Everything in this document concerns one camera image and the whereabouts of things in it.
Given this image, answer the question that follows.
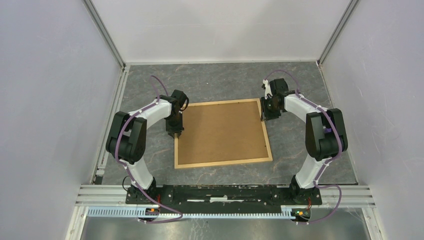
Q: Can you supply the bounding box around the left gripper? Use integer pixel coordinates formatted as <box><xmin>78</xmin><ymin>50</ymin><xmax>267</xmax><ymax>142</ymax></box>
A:
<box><xmin>166</xmin><ymin>112</ymin><xmax>185</xmax><ymax>139</ymax></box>

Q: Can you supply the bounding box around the wooden picture frame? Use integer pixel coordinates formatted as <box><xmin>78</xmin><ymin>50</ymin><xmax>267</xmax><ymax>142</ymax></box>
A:
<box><xmin>173</xmin><ymin>98</ymin><xmax>274</xmax><ymax>170</ymax></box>

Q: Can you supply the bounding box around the white slotted cable duct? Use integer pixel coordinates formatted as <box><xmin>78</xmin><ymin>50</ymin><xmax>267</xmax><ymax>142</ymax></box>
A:
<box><xmin>86</xmin><ymin>206</ymin><xmax>311</xmax><ymax>220</ymax></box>

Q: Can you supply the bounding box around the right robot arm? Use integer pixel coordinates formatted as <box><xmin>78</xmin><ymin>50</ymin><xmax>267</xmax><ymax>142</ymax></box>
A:
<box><xmin>260</xmin><ymin>78</ymin><xmax>348</xmax><ymax>204</ymax></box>

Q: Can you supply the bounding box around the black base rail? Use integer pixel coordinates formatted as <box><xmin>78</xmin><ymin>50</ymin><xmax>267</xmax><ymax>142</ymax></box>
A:
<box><xmin>125</xmin><ymin>184</ymin><xmax>323</xmax><ymax>223</ymax></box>

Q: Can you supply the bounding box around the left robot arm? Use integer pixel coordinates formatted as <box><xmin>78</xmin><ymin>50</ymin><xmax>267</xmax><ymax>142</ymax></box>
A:
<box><xmin>105</xmin><ymin>90</ymin><xmax>190</xmax><ymax>204</ymax></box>

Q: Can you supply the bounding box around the brown backing board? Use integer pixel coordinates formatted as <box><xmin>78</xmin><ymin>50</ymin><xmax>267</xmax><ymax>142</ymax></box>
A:
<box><xmin>177</xmin><ymin>101</ymin><xmax>270</xmax><ymax>166</ymax></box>

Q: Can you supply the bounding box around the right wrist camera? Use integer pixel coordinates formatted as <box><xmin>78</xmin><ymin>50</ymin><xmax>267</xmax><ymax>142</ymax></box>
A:
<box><xmin>262</xmin><ymin>79</ymin><xmax>273</xmax><ymax>100</ymax></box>

